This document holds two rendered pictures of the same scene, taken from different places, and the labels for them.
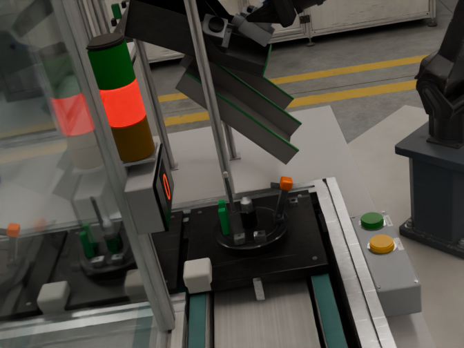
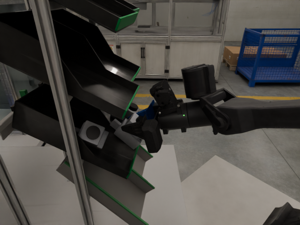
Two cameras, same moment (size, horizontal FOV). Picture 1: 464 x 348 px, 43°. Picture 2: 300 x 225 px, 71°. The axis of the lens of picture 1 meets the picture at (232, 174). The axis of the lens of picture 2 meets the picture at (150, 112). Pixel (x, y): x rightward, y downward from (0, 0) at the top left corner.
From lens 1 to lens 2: 0.75 m
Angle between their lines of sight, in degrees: 5
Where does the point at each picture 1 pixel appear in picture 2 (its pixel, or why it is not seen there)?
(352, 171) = (182, 213)
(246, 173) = not seen: hidden behind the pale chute
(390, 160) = (207, 206)
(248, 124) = (111, 203)
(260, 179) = not seen: hidden behind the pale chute
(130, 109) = not seen: outside the picture
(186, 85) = (64, 170)
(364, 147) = (191, 188)
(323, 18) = (173, 72)
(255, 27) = (128, 135)
